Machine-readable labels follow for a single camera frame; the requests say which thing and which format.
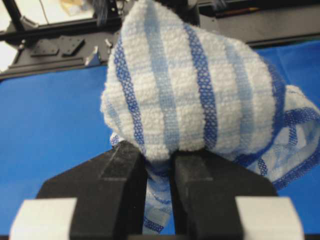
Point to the blue table cloth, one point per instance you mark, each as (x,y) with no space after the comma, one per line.
(52,122)

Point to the white blue striped towel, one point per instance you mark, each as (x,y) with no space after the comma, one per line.
(172,86)

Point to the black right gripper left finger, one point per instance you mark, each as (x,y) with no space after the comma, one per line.
(110,190)

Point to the black metal table frame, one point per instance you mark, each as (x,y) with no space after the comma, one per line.
(74,34)

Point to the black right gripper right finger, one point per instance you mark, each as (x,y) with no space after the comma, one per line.
(204,187)

